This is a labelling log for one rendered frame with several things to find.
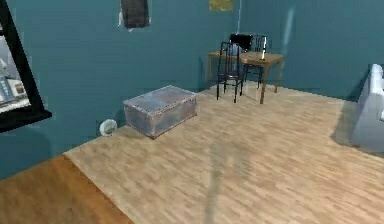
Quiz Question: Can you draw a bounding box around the dark framed wall picture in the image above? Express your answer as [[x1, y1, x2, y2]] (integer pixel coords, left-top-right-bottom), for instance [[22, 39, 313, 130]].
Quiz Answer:
[[118, 0, 152, 31]]

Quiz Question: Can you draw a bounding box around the white round ball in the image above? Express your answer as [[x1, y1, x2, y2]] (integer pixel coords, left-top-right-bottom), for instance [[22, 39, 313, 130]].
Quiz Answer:
[[99, 118, 118, 137]]

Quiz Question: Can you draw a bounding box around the brown wooden table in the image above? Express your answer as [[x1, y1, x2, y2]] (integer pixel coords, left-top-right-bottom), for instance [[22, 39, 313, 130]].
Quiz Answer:
[[206, 49, 285, 105]]

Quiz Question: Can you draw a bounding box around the grey metal trunk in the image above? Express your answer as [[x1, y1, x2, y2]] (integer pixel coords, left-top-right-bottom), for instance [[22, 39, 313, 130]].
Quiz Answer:
[[122, 84, 198, 140]]

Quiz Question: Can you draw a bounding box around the black framed window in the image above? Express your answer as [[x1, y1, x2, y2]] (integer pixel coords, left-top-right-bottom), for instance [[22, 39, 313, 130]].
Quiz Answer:
[[0, 0, 53, 134]]

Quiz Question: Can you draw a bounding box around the yellow wall picture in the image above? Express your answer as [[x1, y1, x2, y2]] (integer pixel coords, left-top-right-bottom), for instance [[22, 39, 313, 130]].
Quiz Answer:
[[208, 0, 234, 12]]

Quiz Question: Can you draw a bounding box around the black slatted chair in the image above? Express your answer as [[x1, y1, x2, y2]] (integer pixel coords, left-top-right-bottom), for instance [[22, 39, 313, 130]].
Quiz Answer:
[[215, 41, 245, 104], [242, 34, 269, 90]]

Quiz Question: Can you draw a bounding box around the pale blue sofa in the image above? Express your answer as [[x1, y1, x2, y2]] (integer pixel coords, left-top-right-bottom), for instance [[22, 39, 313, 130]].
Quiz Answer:
[[349, 63, 384, 154]]

